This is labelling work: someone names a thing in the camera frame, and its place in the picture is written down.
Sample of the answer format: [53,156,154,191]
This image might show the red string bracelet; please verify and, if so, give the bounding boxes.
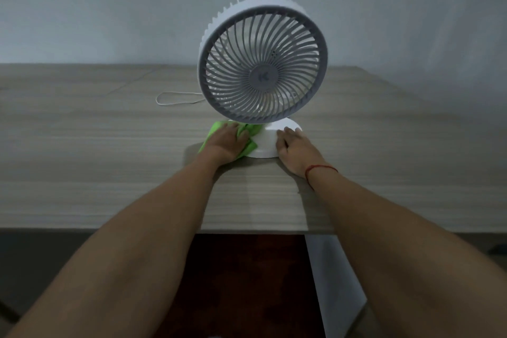
[304,165,340,184]

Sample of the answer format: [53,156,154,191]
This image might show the white desk fan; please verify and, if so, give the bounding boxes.
[197,0,328,159]

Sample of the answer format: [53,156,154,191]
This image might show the person's left hand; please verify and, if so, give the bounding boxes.
[203,121,250,164]

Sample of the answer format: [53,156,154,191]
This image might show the white power cable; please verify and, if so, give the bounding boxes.
[155,91,206,106]

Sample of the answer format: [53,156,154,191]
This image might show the person's right hand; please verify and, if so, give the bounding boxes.
[276,127,328,179]

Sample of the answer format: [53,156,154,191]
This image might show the person's left forearm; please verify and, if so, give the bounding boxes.
[4,153,234,338]

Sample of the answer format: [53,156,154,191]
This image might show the white table leg panel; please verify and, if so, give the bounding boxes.
[305,234,369,338]

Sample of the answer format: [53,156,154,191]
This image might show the green cleaning cloth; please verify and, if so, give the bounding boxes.
[197,120,263,159]

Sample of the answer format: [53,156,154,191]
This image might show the person's right forearm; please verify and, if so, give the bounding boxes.
[306,165,507,338]

